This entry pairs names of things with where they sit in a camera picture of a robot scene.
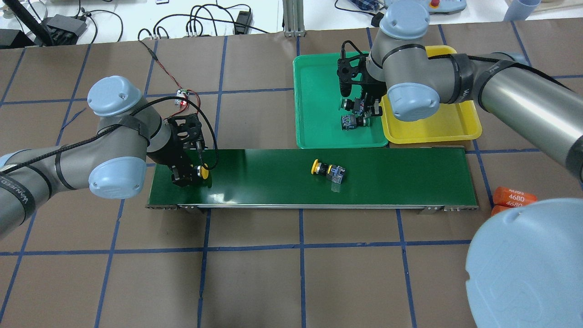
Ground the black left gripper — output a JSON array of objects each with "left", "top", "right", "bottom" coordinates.
[{"left": 165, "top": 115, "right": 205, "bottom": 186}]

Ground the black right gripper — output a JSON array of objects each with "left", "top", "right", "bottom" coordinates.
[{"left": 337, "top": 51, "right": 387, "bottom": 124}]

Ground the yellow push button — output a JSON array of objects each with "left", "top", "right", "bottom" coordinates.
[
  {"left": 195, "top": 165, "right": 210, "bottom": 180},
  {"left": 310, "top": 159, "right": 346, "bottom": 184}
]

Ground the green push button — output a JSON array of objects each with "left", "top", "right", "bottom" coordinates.
[
  {"left": 339, "top": 98, "right": 360, "bottom": 115},
  {"left": 341, "top": 114, "right": 371, "bottom": 131}
]

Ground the orange cylinder marked 4680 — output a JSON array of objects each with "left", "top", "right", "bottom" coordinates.
[{"left": 493, "top": 186, "right": 538, "bottom": 208}]

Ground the plain orange cylinder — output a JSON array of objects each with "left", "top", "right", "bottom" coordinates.
[{"left": 490, "top": 205, "right": 512, "bottom": 216}]

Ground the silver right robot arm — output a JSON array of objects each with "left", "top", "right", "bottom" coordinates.
[{"left": 337, "top": 0, "right": 583, "bottom": 328}]

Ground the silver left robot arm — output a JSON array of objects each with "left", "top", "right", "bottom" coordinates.
[{"left": 0, "top": 76, "right": 210, "bottom": 237}]

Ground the green plastic tray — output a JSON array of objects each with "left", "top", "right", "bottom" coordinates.
[{"left": 293, "top": 53, "right": 388, "bottom": 149}]

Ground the green conveyor belt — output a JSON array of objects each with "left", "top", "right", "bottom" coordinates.
[{"left": 146, "top": 147, "right": 478, "bottom": 213}]

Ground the small controller circuit board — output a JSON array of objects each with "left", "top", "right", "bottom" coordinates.
[{"left": 175, "top": 88, "right": 189, "bottom": 107}]

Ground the yellow plastic tray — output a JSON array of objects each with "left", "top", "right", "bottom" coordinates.
[{"left": 370, "top": 46, "right": 482, "bottom": 144}]

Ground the aluminium frame post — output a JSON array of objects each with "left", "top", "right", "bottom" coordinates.
[{"left": 282, "top": 0, "right": 306, "bottom": 38}]

